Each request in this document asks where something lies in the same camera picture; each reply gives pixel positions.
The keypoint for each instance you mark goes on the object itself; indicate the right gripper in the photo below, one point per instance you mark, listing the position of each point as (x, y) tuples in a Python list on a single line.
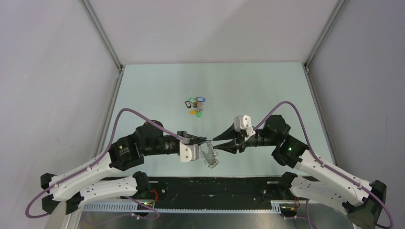
[(233, 146)]

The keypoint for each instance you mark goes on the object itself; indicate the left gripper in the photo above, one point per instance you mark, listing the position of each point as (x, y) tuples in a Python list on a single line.
[(193, 139)]

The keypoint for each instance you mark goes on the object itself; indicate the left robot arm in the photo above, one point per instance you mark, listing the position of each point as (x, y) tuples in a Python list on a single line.
[(96, 180)]

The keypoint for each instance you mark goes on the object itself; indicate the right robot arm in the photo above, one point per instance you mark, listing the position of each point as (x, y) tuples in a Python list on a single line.
[(358, 199)]

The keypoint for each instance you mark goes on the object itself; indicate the light green key tag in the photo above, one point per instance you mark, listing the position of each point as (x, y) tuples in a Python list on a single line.
[(199, 114)]

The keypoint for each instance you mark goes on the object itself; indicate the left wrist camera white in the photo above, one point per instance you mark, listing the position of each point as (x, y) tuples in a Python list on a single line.
[(188, 153)]

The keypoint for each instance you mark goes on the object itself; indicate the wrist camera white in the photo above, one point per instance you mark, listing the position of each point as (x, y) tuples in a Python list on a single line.
[(243, 126), (188, 153)]

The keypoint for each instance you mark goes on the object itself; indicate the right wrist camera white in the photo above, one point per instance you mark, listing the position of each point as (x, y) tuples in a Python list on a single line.
[(243, 126)]

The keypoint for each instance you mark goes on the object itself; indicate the white cable duct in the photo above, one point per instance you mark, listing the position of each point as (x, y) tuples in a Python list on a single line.
[(109, 206)]

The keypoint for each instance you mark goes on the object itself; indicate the left aluminium corner post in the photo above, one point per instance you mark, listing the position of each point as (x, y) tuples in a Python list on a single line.
[(93, 18)]

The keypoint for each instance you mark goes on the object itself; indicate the aluminium corner post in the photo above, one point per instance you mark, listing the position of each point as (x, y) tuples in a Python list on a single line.
[(93, 18), (327, 28)]

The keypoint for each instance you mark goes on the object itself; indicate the right aluminium corner post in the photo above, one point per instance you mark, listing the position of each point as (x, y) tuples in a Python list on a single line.
[(327, 28)]

